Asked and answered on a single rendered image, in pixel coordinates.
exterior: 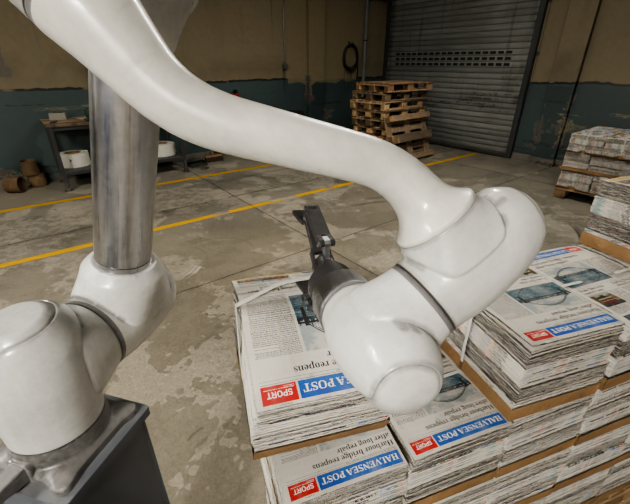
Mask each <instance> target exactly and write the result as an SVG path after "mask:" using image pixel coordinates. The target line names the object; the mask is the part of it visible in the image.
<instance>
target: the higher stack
mask: <svg viewBox="0 0 630 504"><path fill-rule="evenodd" d="M602 181H603V182H602V183H601V184H602V185H600V189H598V190H599V191H598V193H597V194H598V195H596V196H594V197H595V198H594V199H595V200H594V202H593V204H592V206H590V207H591V209H590V210H591V211H590V215H589V218H588V220H587V221H588V222H587V226H586V228H585V230H584V231H585V232H588V233H590V234H593V235H595V236H598V237H600V238H603V239H605V240H608V241H610V242H613V243H615V244H618V245H620V246H623V247H626V248H628V249H630V176H624V177H617V178H611V179H606V180H602ZM578 246H579V247H580V248H583V249H586V250H588V251H591V252H593V253H596V254H598V255H600V256H603V257H605V258H607V259H609V260H612V261H614V262H616V263H618V264H620V265H622V266H623V267H625V268H629V267H630V264H629V263H627V262H625V261H623V260H620V259H618V258H616V257H613V256H611V255H609V254H606V253H604V252H602V251H599V250H597V249H595V248H592V247H590V246H588V245H585V244H581V245H578ZM624 444H625V445H626V446H625V447H624V449H623V450H622V451H621V454H620V455H619V457H620V456H622V455H624V454H627V453H629V452H630V433H629V435H628V438H627V439H626V440H625V442H624ZM606 476H607V478H606V480H605V481H604V485H603V486H601V487H600V488H599V490H598V492H597V493H596V494H595V496H596V498H597V497H598V496H600V495H602V494H604V493H606V492H608V491H610V490H612V489H614V488H616V487H618V486H620V485H623V484H625V483H627V482H629V481H630V458H628V459H626V460H624V461H621V462H619V463H617V464H615V465H614V466H612V467H610V468H609V471H608V474H607V475H606ZM596 498H595V499H596ZM628 501H630V485H629V486H627V487H625V488H623V489H621V490H619V491H617V492H615V493H613V494H611V495H609V496H607V497H605V498H603V499H601V500H599V501H597V502H595V503H593V504H624V503H626V502H628Z"/></svg>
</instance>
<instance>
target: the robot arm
mask: <svg viewBox="0 0 630 504"><path fill-rule="evenodd" d="M9 1H10V2H11V3H12V4H13V5H14V6H16V7H17V8H18V9H19V10H20V11H21V12H22V13H23V14H24V15H25V16H26V17H27V18H28V19H29V20H30V21H31V22H32V23H34V24H35V25H36V26H37V27H38V28H39V29H40V30H41V31H42V32H43V33H44V34H45V35H46V36H48V37H49V38H50V39H51V40H53V41H54V42H55V43H57V44H58V45H59V46H60V47H62V48H63V49H64V50H65V51H67V52H68V53H69V54H71V55H72V56H73V57H74V58H75V59H77V60H78V61H79V62H80V63H82V64H83V65H84V66H85V67H86V68H88V92H89V124H90V156H91V188H92V220H93V252H91V253H90V254H89V255H88V256H87V257H86V258H85V259H84V260H83V261H82V262H81V264H80V268H79V273H78V276H77V279H76V282H75V284H74V287H73V290H72V292H71V299H70V300H68V301H67V302H66V303H61V302H58V301H53V300H33V301H26V302H21V303H17V304H14V305H11V306H8V307H6V308H4V309H2V310H0V438H1V439H2V440H3V442H4V443H3V444H2V445H1V446H0V472H2V473H1V474H0V504H2V503H3V502H5V501H6V500H7V499H8V498H10V497H11V496H12V495H13V494H15V493H16V492H17V491H18V490H20V489H21V488H22V487H23V486H25V485H26V484H27V483H28V482H32V483H34V484H37V485H40V486H43V487H45V488H47V489H49V490H50V491H51V492H52V494H53V495H54V496H56V497H62V496H65V495H67V494H68V493H69V492H71V491H72V490H73V488H74V487H75V485H76V483H77V481H78V480H79V478H80V476H81V475H82V473H83V472H84V471H85V470H86V468H87V467H88V466H89V465H90V464H91V463H92V461H93V460H94V459H95V458H96V457H97V456H98V454H99V453H100V452H101V451H102V450H103V449H104V447H105V446H106V445H107V444H108V443H109V442H110V440H111V439H112V438H113V437H114V436H115V435H116V433H117V432H118V431H119V430H120V429H121V428H122V426H123V425H124V424H126V423H127V422H128V421H129V420H131V419H132V418H133V417H134V416H135V415H136V414H137V407H136V405H135V404H134V403H132V402H118V401H114V400H110V399H107V398H106V397H105V396H104V393H103V390H104V389H105V387H106V386H107V384H108V382H109V380H110V378H111V376H112V375H113V373H114V371H115V369H116V368H117V366H118V364H119V363H120V362H121V361H122V360H123V359H124V358H126V357H127V356H128V355H130V354H131V353H132V352H133V351H134V350H136V349H137V348H138V347H139V346H140V345H141V344H142V343H143V342H144V341H145V340H146V339H147V338H148V337H149V336H150V335H151V334H152V333H153V332H154V331H155V330H156V329H157V328H158V327H159V326H160V325H161V324H162V322H163V321H164V320H165V319H166V318H167V316H168V315H169V313H170V311H171V309H172V307H173V305H174V302H175V298H176V282H175V279H174V277H173V275H172V273H171V272H170V270H169V269H168V268H167V267H166V266H165V265H164V263H163V262H162V260H161V259H160V258H159V257H158V256H157V255H156V254H155V253H154V252H153V251H152V241H153V225H154V210H155V194H156V179H157V163H158V148H159V132H160V127H161V128H163V129H164V130H166V131H168V132H169V133H171V134H173V135H175V136H177V137H179V138H181V139H183V140H185V141H188V142H190V143H192V144H195V145H198V146H200V147H203V148H206V149H209V150H213V151H216V152H220V153H223V154H227V155H231V156H236V157H240V158H244V159H249V160H253V161H258V162H263V163H267V164H272V165H276V166H281V167H285V168H290V169H295V170H299V171H304V172H308V173H313V174H318V175H322V176H327V177H331V178H336V179H340V180H345V181H349V182H353V183H356V184H359V185H363V186H365V187H368V188H370V189H372V190H374V191H376V192H377V193H378V194H380V195H381V196H383V197H384V198H385V199H386V200H387V201H388V202H389V204H390V205H391V206H392V208H393V209H394V211H395V213H396V215H397V218H398V221H399V230H398V234H397V237H396V242H397V243H398V245H399V246H400V249H401V255H402V259H401V260H400V261H399V262H398V263H397V264H396V265H394V266H393V267H392V268H390V269H389V270H388V271H386V272H385V273H383V274H382V275H380V276H378V277H377V278H375V279H373V280H370V281H367V280H366V279H365V278H364V277H363V276H362V275H361V274H360V273H358V272H357V271H355V270H351V269H349V268H348V267H347V266H345V265H344V264H342V263H339V262H337V261H335V260H334V258H333V255H332V253H331V249H330V246H335V239H334V238H333V236H332V235H331V234H330V231H329V229H328V226H327V224H326V222H325V219H324V217H323V214H322V212H321V210H320V207H319V205H306V206H304V210H293V211H292V213H293V215H294V216H295V218H296V219H297V220H298V221H299V222H300V223H301V224H302V225H305V227H306V231H307V235H308V239H309V243H310V247H311V250H310V253H309V255H310V258H311V262H312V267H311V268H312V272H313V273H312V275H311V276H310V279H309V280H303V281H296V282H295V284H296V285H297V286H298V288H299V289H300V290H301V292H302V293H303V294H304V295H301V300H302V301H308V304H307V305H306V310H307V311H310V312H314V313H315V315H316V316H317V318H318V320H319V322H320V324H321V326H322V328H323V330H324V331H325V339H326V342H327V345H328V347H329V350H330V352H331V354H332V356H333V358H334V360H335V362H336V364H337V365H338V367H339V369H340V370H341V371H342V373H343V374H344V376H345V377H346V378H347V379H348V380H349V382H350V383H351V384H352V385H353V386H354V387H355V388H356V389H357V390H358V391H359V392H360V393H361V394H362V395H364V397H365V398H366V399H367V400H368V401H369V402H370V403H371V404H372V405H373V406H375V407H376V408H377V409H379V410H380V411H382V412H384V413H386V414H389V415H396V416H400V415H407V414H411V413H414V412H417V411H419V410H421V409H423V408H424V407H426V406H427V405H429V404H430V403H431V402H432V401H433V400H434V399H435V398H436V397H437V395H438V394H439V392H440V390H441V388H442V385H443V374H444V368H443V359H442V354H441V350H440V347H441V345H442V344H443V342H444V341H445V340H446V338H447V337H448V336H449V335H450V334H451V333H452V332H453V331H454V330H455V329H456V328H458V327H459V326H460V325H462V324H463V323H464V322H466V321H467V320H469V319H471V318H473V317H475V316H476V315H478V314H479V313H481V312H482V311H483V310H485V309H486V308H487V307H488V306H490V305H491V304H492V303H493V302H494V301H496V300H497V299H498V298H499V297H500V296H501V295H502V294H503V293H504V292H505V291H507V290H508V289H509V288H510V287H511V286H512V285H513V284H514V283H515V282H516V281H517V280H518V279H519V278H520V277H521V275H522V274H523V273H524V272H525V271H526V270H527V269H528V267H529V266H530V265H531V264H532V262H533V261H534V259H535V258H536V256H537V255H538V253H539V251H540V249H541V247H542V245H543V242H544V240H545V236H546V228H545V218H544V215H543V213H542V211H541V209H540V207H539V206H538V205H537V203H536V202H535V201H534V200H533V199H532V198H531V197H530V196H528V195H527V194H525V193H524V192H522V191H519V190H516V189H514V188H510V187H492V188H485V189H483V190H481V191H479V192H477V193H476V194H475V193H474V191H473V190H472V189H471V188H458V187H453V186H450V185H448V184H446V183H445V182H443V181H442V180H441V179H440V178H439V177H438V176H436V175H435V174H434V173H433V172H432V171H431V170H430V169H429V168H428V167H427V166H425V165H424V164H423V163H422V162H420V161H419V160H418V159H417V158H415V157H414V156H412V155H411V154H409V153H408V152H406V151H405V150H403V149H401V148H400V147H398V146H396V145H394V144H392V143H389V142H387V141H385V140H382V139H380V138H377V137H374V136H371V135H368V134H365V133H362V132H358V131H355V130H352V129H348V128H345V127H341V126H338V125H335V124H331V123H328V122H324V121H321V120H317V119H314V118H310V117H307V116H303V115H300V114H296V113H293V112H289V111H286V110H282V109H279V108H275V107H272V106H268V105H265V104H261V103H258V102H254V101H251V100H248V99H244V98H241V97H238V96H235V95H232V94H229V93H227V92H224V91H222V90H219V89H217V88H215V87H213V86H211V85H209V84H207V83H206V82H204V81H202V80H201V79H199V78H198V77H196V76H195V75H194V74H192V73H191V72H190V71H189V70H188V69H187V68H185V67H184V66H183V65H182V64H181V62H180V61H179V60H178V59H177V58H176V57H175V55H174V54H173V53H174V52H175V50H176V48H177V44H178V41H179V39H180V36H181V34H182V31H183V29H184V26H185V24H186V21H187V19H188V17H189V16H190V15H191V14H192V12H193V11H194V9H195V8H196V6H197V4H198V2H199V0H9ZM315 255H319V256H318V257H317V258H315Z"/></svg>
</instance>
